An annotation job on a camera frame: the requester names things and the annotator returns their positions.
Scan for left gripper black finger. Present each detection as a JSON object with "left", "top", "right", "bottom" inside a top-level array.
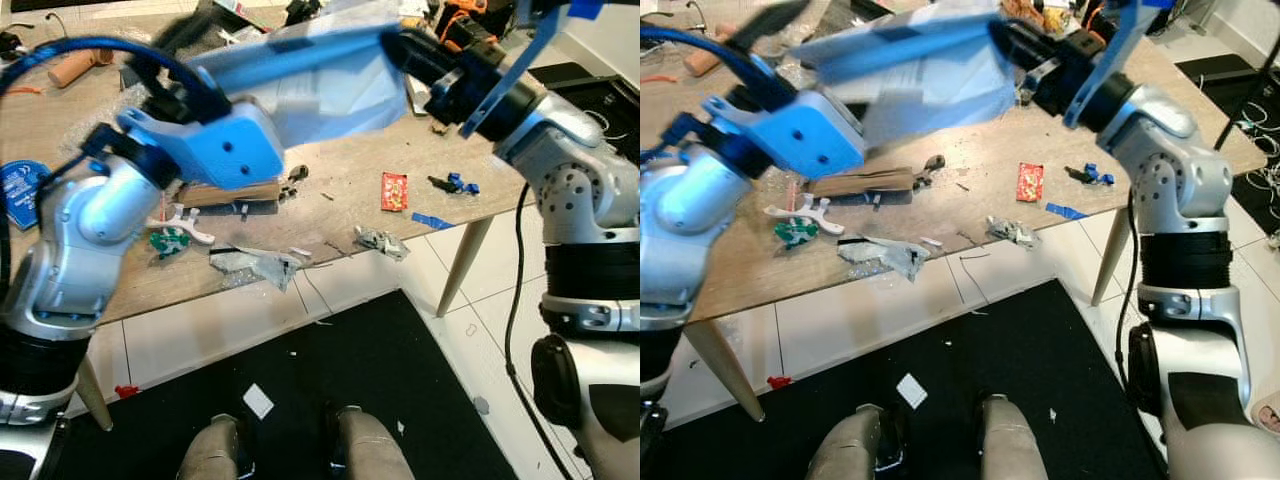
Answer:
[
  {"left": 727, "top": 0, "right": 813, "bottom": 53},
  {"left": 150, "top": 10, "right": 216, "bottom": 61}
]

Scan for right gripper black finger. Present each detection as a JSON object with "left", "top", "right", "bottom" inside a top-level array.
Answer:
[
  {"left": 990, "top": 18, "right": 1051, "bottom": 69},
  {"left": 383, "top": 28, "right": 449, "bottom": 81}
]

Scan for translucent white plastic bag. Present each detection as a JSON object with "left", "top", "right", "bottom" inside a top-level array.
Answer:
[
  {"left": 790, "top": 0, "right": 1021, "bottom": 153},
  {"left": 185, "top": 0, "right": 411, "bottom": 149}
]

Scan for clear plastic trash sheet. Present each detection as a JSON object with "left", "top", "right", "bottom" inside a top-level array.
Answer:
[
  {"left": 838, "top": 237, "right": 931, "bottom": 281},
  {"left": 210, "top": 248, "right": 301, "bottom": 291}
]

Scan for orange black tool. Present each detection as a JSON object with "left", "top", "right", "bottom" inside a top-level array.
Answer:
[
  {"left": 1040, "top": 0, "right": 1109, "bottom": 41},
  {"left": 438, "top": 0, "right": 499, "bottom": 49}
]

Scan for pink cylinder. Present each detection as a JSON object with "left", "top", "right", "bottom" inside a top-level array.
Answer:
[
  {"left": 685, "top": 48, "right": 729, "bottom": 79},
  {"left": 50, "top": 50, "right": 116, "bottom": 89}
]

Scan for brown cardboard piece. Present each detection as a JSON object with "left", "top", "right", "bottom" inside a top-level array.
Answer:
[
  {"left": 180, "top": 178, "right": 283, "bottom": 209},
  {"left": 808, "top": 168, "right": 916, "bottom": 198}
]

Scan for black floor mat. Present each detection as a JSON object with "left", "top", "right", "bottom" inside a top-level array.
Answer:
[
  {"left": 50, "top": 290, "right": 521, "bottom": 480},
  {"left": 1175, "top": 55, "right": 1280, "bottom": 236},
  {"left": 660, "top": 280, "right": 1166, "bottom": 480},
  {"left": 528, "top": 62, "right": 641, "bottom": 151}
]

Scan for crumpled clear wrapper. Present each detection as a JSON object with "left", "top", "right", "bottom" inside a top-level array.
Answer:
[
  {"left": 355, "top": 228, "right": 409, "bottom": 261},
  {"left": 985, "top": 217, "right": 1039, "bottom": 249}
]

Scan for tapered wooden table leg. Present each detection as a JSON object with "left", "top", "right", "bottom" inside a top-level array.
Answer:
[
  {"left": 75, "top": 355, "right": 113, "bottom": 431},
  {"left": 685, "top": 320, "right": 766, "bottom": 423},
  {"left": 1090, "top": 235, "right": 1136, "bottom": 306},
  {"left": 435, "top": 215, "right": 493, "bottom": 319}
]

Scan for blue round disc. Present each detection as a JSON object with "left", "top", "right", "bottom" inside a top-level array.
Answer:
[{"left": 0, "top": 160, "right": 53, "bottom": 231}]

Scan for grey robot left leg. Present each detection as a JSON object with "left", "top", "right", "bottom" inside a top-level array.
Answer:
[
  {"left": 805, "top": 405, "right": 893, "bottom": 480},
  {"left": 178, "top": 415, "right": 253, "bottom": 480}
]

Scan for grey robot leg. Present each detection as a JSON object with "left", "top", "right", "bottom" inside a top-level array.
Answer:
[
  {"left": 178, "top": 415, "right": 253, "bottom": 480},
  {"left": 325, "top": 405, "right": 416, "bottom": 480},
  {"left": 975, "top": 395, "right": 1053, "bottom": 480},
  {"left": 805, "top": 405, "right": 893, "bottom": 480}
]

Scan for grey robot right leg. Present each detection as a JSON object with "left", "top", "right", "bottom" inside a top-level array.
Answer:
[
  {"left": 325, "top": 405, "right": 416, "bottom": 480},
  {"left": 975, "top": 395, "right": 1053, "bottom": 480}
]

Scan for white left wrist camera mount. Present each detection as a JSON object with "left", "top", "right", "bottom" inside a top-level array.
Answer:
[
  {"left": 703, "top": 88, "right": 867, "bottom": 181},
  {"left": 118, "top": 98, "right": 286, "bottom": 191}
]

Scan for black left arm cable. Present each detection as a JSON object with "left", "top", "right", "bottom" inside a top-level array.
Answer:
[
  {"left": 0, "top": 37, "right": 233, "bottom": 126},
  {"left": 640, "top": 25, "right": 801, "bottom": 111}
]

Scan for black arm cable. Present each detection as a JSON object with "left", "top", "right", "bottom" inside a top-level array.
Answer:
[
  {"left": 503, "top": 180, "right": 577, "bottom": 480},
  {"left": 640, "top": 25, "right": 801, "bottom": 111},
  {"left": 1115, "top": 190, "right": 1147, "bottom": 391},
  {"left": 0, "top": 37, "right": 233, "bottom": 126}
]

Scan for white plastic bracket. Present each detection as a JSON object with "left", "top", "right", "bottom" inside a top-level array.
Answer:
[
  {"left": 765, "top": 195, "right": 834, "bottom": 223},
  {"left": 148, "top": 203, "right": 216, "bottom": 246}
]

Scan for white tangled wires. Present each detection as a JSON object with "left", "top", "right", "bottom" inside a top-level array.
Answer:
[{"left": 1235, "top": 100, "right": 1280, "bottom": 191}]

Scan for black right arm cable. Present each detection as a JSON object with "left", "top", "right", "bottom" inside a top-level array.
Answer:
[
  {"left": 503, "top": 180, "right": 577, "bottom": 480},
  {"left": 1115, "top": 190, "right": 1147, "bottom": 391}
]

